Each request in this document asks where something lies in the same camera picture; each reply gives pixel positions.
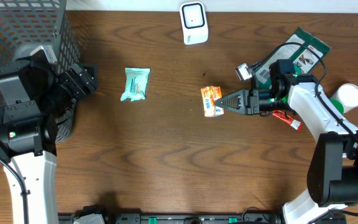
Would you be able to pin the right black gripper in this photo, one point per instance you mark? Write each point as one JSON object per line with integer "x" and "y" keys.
{"x": 252, "y": 107}

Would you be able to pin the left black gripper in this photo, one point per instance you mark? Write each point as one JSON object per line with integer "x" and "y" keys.
{"x": 86, "y": 85}

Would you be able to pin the small orange box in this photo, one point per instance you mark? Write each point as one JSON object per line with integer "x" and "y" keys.
{"x": 209, "y": 95}

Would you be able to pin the red snack packet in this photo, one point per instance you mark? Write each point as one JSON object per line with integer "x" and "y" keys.
{"x": 295, "y": 124}

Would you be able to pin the teal white wipes packet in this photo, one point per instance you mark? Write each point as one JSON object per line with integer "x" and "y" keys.
{"x": 136, "y": 83}

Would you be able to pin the green 3M pouch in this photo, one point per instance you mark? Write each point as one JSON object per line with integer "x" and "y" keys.
{"x": 299, "y": 48}

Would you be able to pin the green lid Knorr jar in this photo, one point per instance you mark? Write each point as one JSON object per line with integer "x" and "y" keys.
{"x": 337, "y": 105}

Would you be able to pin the white jar blue label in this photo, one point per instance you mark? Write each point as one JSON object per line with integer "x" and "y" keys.
{"x": 347, "y": 94}

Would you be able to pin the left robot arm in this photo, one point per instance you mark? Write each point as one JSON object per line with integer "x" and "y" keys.
{"x": 35, "y": 98}

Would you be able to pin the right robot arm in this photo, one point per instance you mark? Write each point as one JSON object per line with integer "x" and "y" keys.
{"x": 332, "y": 178}

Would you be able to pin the white barcode scanner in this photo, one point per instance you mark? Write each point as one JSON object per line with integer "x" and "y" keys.
{"x": 194, "y": 23}

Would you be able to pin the grey plastic mesh basket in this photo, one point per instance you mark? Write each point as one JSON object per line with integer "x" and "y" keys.
{"x": 28, "y": 26}

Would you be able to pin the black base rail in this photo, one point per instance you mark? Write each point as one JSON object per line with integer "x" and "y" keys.
{"x": 135, "y": 218}

